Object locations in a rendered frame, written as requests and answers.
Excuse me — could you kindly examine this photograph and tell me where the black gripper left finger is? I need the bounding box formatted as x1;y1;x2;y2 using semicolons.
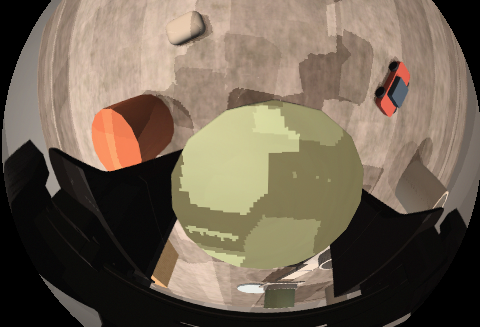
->
49;147;184;280

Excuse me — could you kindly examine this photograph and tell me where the red toy car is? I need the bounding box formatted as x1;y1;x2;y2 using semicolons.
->
375;60;411;118

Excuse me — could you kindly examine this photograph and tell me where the grey cylindrical cup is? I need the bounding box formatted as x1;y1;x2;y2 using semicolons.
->
395;160;448;214
325;284;348;306

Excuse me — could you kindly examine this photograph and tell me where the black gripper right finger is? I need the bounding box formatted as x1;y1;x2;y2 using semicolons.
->
329;190;444;298

